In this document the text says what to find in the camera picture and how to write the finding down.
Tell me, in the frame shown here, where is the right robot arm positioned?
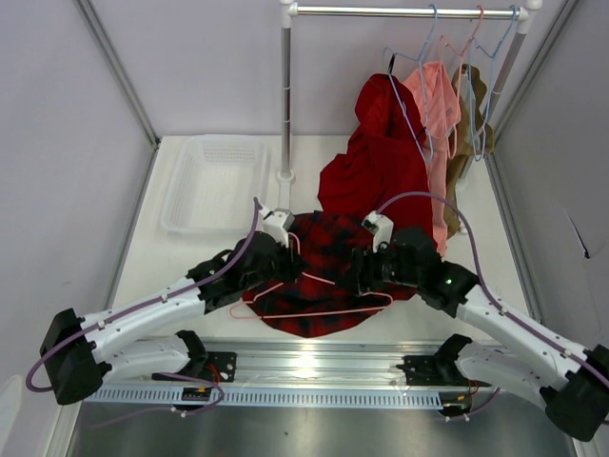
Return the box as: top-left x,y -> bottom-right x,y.
341,228 -> 608,442

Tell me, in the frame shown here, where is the white plastic basket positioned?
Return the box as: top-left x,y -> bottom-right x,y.
159,134 -> 269,237

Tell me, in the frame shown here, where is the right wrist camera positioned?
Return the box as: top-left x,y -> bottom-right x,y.
362,211 -> 394,252

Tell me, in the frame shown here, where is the silver clothes rack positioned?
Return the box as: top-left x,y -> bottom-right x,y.
277,1 -> 543,209

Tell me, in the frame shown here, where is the red plaid skirt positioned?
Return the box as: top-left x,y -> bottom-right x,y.
243,211 -> 415,338

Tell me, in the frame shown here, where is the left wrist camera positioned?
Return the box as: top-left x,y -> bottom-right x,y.
259,207 -> 294,248

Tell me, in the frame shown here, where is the blue wire hanger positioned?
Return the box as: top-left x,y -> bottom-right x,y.
462,6 -> 521,162
383,4 -> 444,164

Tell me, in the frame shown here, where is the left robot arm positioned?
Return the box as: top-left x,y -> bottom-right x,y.
40,231 -> 305,406

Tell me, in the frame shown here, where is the pink wire hanger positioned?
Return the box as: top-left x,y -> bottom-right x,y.
229,232 -> 394,322
439,5 -> 485,159

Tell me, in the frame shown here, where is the blue wire hanger right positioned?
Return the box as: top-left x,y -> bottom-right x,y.
462,6 -> 521,162

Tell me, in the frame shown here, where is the slotted cable duct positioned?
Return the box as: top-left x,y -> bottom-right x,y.
87,385 -> 442,410

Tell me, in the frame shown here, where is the blue wire hanger left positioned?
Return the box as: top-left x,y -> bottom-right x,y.
383,4 -> 444,164

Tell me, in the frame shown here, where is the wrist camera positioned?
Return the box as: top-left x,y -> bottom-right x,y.
362,211 -> 394,252
259,207 -> 294,248

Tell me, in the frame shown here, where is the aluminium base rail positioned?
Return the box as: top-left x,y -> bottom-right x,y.
108,336 -> 524,390

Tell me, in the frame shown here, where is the red hanging garment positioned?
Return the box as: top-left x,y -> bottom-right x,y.
318,73 -> 429,220

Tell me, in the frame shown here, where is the brown hanging garment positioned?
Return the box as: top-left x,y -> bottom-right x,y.
444,63 -> 496,234

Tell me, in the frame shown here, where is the pink hanging garment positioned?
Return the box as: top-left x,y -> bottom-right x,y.
403,60 -> 463,258

